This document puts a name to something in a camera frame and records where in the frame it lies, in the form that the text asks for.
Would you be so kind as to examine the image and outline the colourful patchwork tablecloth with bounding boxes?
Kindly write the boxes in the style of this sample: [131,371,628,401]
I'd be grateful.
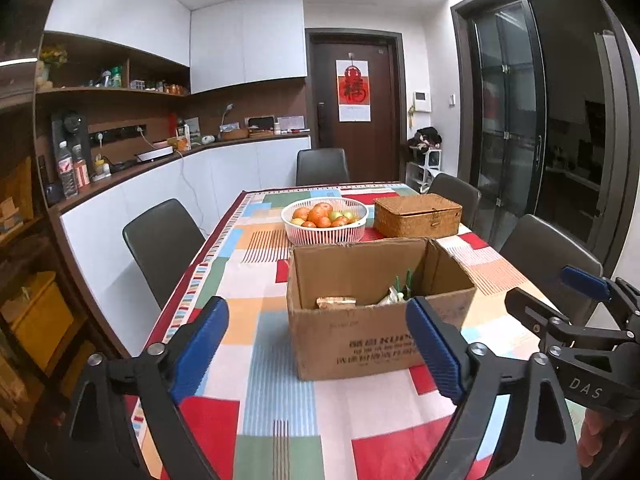
[125,181,591,480]

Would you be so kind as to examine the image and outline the white cabinets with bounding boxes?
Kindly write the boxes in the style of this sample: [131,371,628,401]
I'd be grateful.
[45,0,307,95]
[60,135,312,306]

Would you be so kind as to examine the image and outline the yellow storage bin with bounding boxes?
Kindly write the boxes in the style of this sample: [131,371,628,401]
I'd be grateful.
[10,271,75,372]

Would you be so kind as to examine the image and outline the pile of orange fruits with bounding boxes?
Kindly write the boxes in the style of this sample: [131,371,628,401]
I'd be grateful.
[291,202,358,229]

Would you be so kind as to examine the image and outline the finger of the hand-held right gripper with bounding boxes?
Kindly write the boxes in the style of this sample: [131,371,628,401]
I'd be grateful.
[561,266,640,328]
[504,287,638,348]

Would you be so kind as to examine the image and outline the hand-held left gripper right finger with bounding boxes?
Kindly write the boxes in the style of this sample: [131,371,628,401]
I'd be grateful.
[406,296,583,480]

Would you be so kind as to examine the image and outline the brown cardboard box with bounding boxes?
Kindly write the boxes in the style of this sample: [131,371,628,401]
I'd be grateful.
[286,237,477,382]

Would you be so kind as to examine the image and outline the white flat tray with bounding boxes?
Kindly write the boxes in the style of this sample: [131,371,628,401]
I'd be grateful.
[135,147,176,163]

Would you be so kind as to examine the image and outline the black coffee machine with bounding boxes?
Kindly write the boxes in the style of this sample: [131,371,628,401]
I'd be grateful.
[51,110,92,161]

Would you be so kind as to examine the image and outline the person's right hand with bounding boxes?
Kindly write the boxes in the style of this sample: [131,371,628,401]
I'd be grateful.
[577,408,627,467]

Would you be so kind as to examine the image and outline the lidded wicker basket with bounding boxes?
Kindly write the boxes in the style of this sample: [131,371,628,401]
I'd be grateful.
[374,193,463,239]

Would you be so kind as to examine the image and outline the white upper cabinets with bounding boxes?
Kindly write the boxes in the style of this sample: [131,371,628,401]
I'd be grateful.
[45,0,307,95]

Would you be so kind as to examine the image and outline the white power cable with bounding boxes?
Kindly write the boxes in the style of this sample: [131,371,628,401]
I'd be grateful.
[177,150,208,238]

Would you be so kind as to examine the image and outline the clear water bottle red label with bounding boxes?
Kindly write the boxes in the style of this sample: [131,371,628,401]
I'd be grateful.
[56,141,79,199]
[71,145,91,189]

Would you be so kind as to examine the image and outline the dark grey dining chair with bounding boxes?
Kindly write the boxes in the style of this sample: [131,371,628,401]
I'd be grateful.
[427,173,482,233]
[122,199,206,311]
[500,214,604,321]
[296,148,350,187]

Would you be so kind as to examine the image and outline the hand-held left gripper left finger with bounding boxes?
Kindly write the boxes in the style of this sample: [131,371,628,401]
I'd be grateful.
[62,296,230,480]

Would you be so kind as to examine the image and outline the yellow flowers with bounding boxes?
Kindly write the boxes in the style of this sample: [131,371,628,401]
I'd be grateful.
[40,45,68,68]

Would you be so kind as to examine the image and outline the wooden wall shelf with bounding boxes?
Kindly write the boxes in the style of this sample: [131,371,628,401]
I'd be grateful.
[35,30,191,107]

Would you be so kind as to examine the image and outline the white lower cabinets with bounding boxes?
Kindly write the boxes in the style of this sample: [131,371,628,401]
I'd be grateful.
[60,135,312,306]

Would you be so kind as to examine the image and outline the wooden storage shelf unit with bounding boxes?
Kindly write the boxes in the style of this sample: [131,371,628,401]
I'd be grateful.
[0,105,96,441]

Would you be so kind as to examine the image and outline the glass sliding door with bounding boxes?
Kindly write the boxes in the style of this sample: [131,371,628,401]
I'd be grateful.
[452,0,640,281]

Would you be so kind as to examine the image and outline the white shoe rack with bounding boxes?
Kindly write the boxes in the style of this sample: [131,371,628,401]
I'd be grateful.
[406,150,443,194]

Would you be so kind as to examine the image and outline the white plastic fruit basket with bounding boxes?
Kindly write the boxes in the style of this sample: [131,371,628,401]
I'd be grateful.
[281,197,369,245]

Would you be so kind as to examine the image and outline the wall power socket strip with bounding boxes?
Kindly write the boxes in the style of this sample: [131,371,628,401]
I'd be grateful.
[89,124,148,142]

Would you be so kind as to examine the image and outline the dark wooden door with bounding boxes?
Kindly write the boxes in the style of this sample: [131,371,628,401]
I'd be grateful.
[306,28,406,186]

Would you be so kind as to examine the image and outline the red and white door poster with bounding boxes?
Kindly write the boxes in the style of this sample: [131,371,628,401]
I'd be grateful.
[336,58,371,122]

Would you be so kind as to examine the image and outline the dark clothes pile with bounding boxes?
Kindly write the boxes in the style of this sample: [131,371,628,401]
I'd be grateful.
[407,127,443,153]

